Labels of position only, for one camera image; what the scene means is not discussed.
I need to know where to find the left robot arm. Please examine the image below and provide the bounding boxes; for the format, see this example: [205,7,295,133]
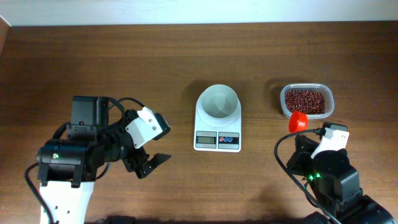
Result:
[24,96,170,223]

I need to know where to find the clear plastic container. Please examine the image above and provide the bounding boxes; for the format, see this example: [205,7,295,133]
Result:
[280,83,335,119]

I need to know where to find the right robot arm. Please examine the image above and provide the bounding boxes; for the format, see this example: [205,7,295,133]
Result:
[287,135,396,224]

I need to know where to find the red beans in container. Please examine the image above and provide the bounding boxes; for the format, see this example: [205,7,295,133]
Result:
[284,90,326,114]

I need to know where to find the orange measuring scoop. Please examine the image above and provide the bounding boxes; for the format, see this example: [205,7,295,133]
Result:
[289,111,308,133]

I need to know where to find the left black camera cable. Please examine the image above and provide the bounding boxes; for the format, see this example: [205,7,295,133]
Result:
[107,96,146,125]

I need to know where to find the white round bowl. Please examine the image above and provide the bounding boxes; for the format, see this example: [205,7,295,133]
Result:
[197,84,239,119]

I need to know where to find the white kitchen scale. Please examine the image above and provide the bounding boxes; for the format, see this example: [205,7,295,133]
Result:
[193,100,242,153]

